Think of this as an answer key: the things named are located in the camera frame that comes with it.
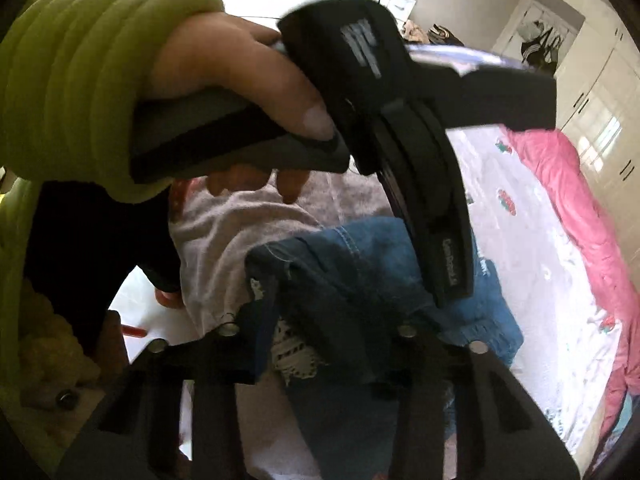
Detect green sleeved left forearm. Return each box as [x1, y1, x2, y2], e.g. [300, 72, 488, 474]
[0, 0, 226, 205]

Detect hanging bags on door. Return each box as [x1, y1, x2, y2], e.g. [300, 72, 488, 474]
[516, 20, 564, 75]

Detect blue denim pants lace trim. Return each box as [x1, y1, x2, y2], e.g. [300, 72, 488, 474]
[245, 217, 524, 479]

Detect pink strawberry print quilt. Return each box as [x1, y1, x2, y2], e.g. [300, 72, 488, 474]
[167, 123, 626, 480]

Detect left hand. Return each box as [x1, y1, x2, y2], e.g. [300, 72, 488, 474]
[146, 11, 338, 206]

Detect white wardrobe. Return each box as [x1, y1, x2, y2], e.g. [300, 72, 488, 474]
[491, 0, 640, 241]

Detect pink blanket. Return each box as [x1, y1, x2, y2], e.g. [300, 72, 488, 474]
[503, 128, 639, 439]

